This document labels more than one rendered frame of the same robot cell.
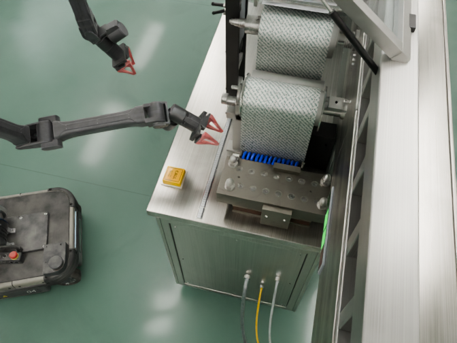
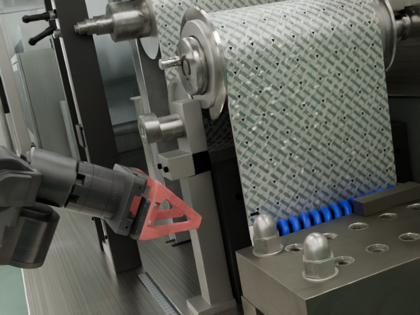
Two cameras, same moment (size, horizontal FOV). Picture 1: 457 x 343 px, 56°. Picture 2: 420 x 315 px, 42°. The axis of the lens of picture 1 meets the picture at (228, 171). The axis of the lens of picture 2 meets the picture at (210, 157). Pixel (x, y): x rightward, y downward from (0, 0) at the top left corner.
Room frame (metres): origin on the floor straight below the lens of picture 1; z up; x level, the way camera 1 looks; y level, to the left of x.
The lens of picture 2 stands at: (0.39, 0.35, 1.28)
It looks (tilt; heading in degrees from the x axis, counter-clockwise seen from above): 12 degrees down; 327
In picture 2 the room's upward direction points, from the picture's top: 10 degrees counter-clockwise
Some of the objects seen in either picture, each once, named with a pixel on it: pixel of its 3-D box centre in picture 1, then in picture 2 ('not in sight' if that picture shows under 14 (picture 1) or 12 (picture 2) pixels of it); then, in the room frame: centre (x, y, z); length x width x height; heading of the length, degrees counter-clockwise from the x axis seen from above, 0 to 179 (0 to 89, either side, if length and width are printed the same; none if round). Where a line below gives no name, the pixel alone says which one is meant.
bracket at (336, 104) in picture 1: (337, 104); (383, 5); (0.92, -0.35, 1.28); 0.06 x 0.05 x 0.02; 76
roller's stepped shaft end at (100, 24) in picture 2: (237, 22); (92, 25); (1.25, -0.03, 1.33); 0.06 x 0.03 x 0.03; 76
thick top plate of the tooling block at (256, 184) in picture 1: (277, 189); (415, 244); (0.77, -0.17, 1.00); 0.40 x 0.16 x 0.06; 76
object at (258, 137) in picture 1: (273, 141); (319, 150); (0.90, -0.16, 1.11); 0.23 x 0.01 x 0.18; 76
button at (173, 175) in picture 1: (173, 175); not in sight; (0.89, 0.21, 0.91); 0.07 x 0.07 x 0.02; 76
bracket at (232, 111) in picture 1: (234, 123); (192, 209); (1.03, -0.02, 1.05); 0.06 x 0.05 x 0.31; 76
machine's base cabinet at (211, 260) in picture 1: (281, 79); not in sight; (1.89, -0.32, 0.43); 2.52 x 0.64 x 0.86; 166
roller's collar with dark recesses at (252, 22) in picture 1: (254, 24); (128, 20); (1.24, -0.09, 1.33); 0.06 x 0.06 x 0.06; 76
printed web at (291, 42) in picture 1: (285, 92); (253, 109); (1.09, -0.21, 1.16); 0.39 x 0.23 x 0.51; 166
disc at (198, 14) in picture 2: (245, 95); (201, 64); (0.99, -0.05, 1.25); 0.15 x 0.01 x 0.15; 166
